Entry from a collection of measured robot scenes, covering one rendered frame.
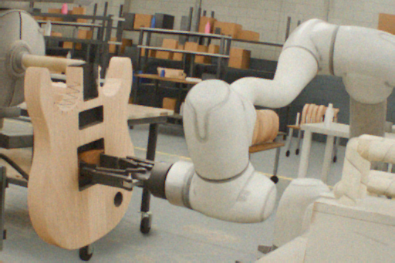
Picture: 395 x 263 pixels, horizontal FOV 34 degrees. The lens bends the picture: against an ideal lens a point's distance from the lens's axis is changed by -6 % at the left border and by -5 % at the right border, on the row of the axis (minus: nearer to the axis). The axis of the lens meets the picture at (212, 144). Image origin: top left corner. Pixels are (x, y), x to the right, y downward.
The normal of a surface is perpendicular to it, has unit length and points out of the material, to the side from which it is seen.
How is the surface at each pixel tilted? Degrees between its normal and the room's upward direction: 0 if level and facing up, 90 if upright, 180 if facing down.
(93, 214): 88
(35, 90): 99
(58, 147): 88
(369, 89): 130
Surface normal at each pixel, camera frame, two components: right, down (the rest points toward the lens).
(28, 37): 0.93, 0.04
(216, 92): -0.27, -0.69
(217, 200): -0.42, 0.54
